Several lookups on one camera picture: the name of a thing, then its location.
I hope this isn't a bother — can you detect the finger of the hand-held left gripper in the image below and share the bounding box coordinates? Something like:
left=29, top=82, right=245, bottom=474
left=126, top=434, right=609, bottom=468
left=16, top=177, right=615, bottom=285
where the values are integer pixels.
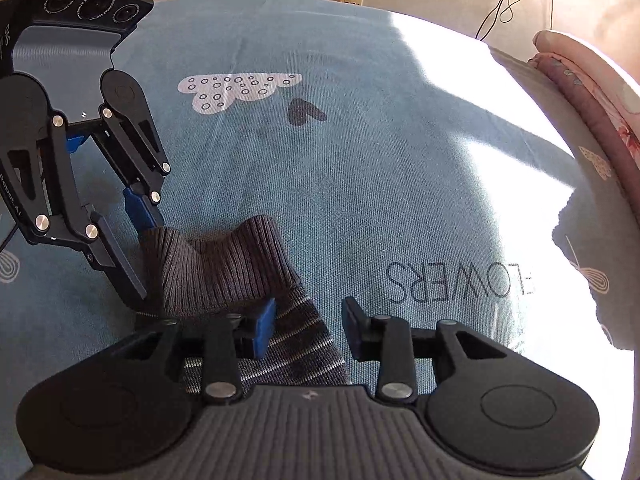
left=100, top=105, right=171, bottom=233
left=0, top=115, right=148, bottom=306

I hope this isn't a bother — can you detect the grey striped sweater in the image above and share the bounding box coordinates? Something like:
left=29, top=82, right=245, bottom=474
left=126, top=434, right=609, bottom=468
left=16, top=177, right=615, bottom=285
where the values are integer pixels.
left=137, top=215, right=351, bottom=388

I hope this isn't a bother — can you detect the black wall cable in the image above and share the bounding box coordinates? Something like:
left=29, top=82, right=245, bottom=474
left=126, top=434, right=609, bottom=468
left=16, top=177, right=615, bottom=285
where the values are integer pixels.
left=474, top=0, right=537, bottom=42

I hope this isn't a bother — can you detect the pink floral quilt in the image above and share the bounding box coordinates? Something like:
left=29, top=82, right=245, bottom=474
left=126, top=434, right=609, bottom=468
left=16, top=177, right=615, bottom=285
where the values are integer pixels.
left=527, top=30, right=640, bottom=196

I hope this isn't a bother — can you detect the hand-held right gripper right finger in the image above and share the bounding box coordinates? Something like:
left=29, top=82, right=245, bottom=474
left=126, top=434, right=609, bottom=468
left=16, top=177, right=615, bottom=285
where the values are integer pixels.
left=342, top=296, right=508, bottom=405

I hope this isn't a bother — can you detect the teal floral bed sheet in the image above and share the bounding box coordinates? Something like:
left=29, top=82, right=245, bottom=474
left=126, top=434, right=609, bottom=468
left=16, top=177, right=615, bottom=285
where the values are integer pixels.
left=0, top=0, right=640, bottom=480

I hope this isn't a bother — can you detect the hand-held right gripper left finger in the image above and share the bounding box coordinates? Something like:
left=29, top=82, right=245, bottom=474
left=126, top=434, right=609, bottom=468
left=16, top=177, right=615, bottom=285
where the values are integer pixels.
left=112, top=297, right=277, bottom=406

